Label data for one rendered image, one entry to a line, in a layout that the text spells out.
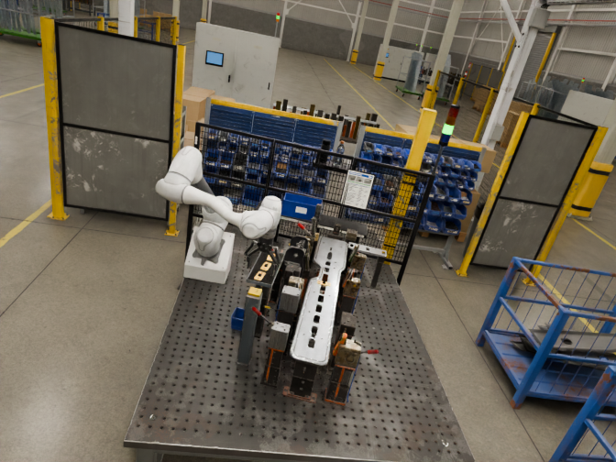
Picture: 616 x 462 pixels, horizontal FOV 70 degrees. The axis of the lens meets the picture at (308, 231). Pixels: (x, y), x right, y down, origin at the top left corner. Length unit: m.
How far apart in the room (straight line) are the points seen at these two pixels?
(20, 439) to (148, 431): 1.15
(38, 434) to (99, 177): 2.80
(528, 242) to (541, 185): 0.73
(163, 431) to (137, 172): 3.32
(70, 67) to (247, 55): 4.99
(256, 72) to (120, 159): 4.95
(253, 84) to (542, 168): 5.91
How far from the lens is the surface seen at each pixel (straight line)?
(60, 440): 3.16
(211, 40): 9.45
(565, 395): 4.19
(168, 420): 2.25
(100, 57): 4.86
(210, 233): 2.85
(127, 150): 4.98
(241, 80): 9.45
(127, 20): 6.82
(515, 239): 5.85
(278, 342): 2.23
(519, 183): 5.51
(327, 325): 2.39
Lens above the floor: 2.41
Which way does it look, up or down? 25 degrees down
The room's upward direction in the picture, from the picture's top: 12 degrees clockwise
